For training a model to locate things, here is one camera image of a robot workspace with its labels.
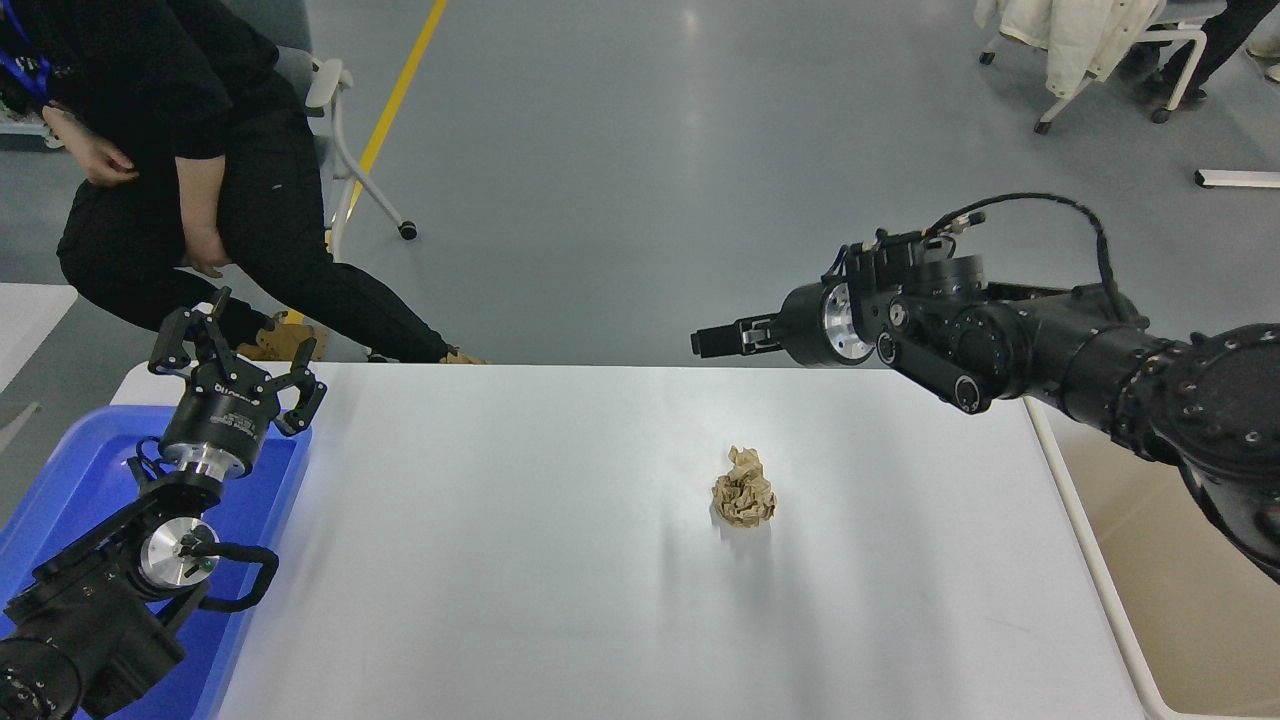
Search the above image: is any blue lanyard with badge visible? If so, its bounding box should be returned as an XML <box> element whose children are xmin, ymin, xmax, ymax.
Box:
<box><xmin>0</xmin><ymin>45</ymin><xmax>51</xmax><ymax>106</ymax></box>

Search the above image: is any small white table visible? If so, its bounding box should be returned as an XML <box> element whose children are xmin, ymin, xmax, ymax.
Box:
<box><xmin>0</xmin><ymin>284</ymin><xmax>78</xmax><ymax>393</ymax></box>

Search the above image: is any white padded jacket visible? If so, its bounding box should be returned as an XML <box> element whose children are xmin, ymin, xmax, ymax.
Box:
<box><xmin>975</xmin><ymin>0</ymin><xmax>1166</xmax><ymax>98</ymax></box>

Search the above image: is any white wheeled chair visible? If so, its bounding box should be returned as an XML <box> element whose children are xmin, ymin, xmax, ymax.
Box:
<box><xmin>978</xmin><ymin>0</ymin><xmax>1213</xmax><ymax>136</ymax></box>
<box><xmin>270</xmin><ymin>45</ymin><xmax>419</xmax><ymax>263</ymax></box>

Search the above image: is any large pale bin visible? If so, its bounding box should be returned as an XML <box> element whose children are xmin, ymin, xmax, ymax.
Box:
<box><xmin>1022</xmin><ymin>395</ymin><xmax>1280</xmax><ymax>720</ymax></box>

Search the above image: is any person's left hand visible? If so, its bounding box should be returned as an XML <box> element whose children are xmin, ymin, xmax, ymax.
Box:
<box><xmin>182</xmin><ymin>224</ymin><xmax>237</xmax><ymax>280</ymax></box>

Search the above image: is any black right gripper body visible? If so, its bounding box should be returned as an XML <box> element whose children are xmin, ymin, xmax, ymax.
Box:
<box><xmin>777</xmin><ymin>283</ymin><xmax>837</xmax><ymax>367</ymax></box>

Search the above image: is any person's right hand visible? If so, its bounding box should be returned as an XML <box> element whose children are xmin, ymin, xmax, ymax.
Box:
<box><xmin>76</xmin><ymin>133</ymin><xmax>140</xmax><ymax>189</ymax></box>

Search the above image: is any blue plastic tray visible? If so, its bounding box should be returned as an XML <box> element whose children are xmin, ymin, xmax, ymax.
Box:
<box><xmin>0</xmin><ymin>405</ymin><xmax>313</xmax><ymax>720</ymax></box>

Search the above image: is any tan paper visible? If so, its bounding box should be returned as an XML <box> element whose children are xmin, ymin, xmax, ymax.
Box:
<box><xmin>711</xmin><ymin>446</ymin><xmax>777</xmax><ymax>528</ymax></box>

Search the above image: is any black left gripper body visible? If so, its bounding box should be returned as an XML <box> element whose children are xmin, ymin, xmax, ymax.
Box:
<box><xmin>159</xmin><ymin>360</ymin><xmax>277</xmax><ymax>469</ymax></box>

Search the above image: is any grey wheeled metal platform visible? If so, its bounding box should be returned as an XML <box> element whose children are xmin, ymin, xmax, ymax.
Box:
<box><xmin>0</xmin><ymin>100</ymin><xmax>67</xmax><ymax>151</ymax></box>

